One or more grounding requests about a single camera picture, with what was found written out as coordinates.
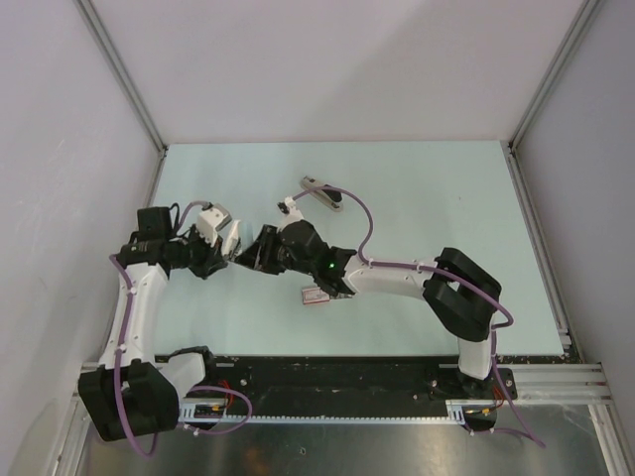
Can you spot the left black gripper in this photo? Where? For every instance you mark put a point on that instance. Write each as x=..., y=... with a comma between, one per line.
x=213, y=259

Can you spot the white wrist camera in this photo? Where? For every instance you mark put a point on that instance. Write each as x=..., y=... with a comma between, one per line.
x=290, y=211
x=210, y=221

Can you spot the red white staple box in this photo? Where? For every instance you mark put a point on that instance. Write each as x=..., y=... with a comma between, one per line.
x=315, y=295

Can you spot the left aluminium frame post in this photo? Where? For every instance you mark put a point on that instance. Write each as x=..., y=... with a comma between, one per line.
x=120, y=71

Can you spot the aluminium frame post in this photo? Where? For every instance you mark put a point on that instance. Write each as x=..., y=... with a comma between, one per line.
x=120, y=71
x=579, y=27

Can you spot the right aluminium frame post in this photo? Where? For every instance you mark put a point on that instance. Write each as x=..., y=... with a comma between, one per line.
x=579, y=27

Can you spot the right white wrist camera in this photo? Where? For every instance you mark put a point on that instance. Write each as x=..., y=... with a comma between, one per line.
x=290, y=211

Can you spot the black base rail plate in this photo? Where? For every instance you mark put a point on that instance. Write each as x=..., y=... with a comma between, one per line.
x=351, y=386

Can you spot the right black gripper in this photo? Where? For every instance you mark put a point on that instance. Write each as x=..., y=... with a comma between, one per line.
x=260, y=256

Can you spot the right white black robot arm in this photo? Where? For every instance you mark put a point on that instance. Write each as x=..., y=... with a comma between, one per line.
x=459, y=292

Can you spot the grey slotted cable duct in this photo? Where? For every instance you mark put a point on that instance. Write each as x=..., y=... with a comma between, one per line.
x=453, y=412

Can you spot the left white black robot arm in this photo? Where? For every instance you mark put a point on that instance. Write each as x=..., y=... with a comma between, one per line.
x=128, y=394

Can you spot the beige black stapler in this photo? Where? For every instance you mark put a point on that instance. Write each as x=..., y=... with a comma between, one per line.
x=323, y=192

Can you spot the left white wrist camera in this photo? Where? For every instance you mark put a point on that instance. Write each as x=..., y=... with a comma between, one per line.
x=210, y=221

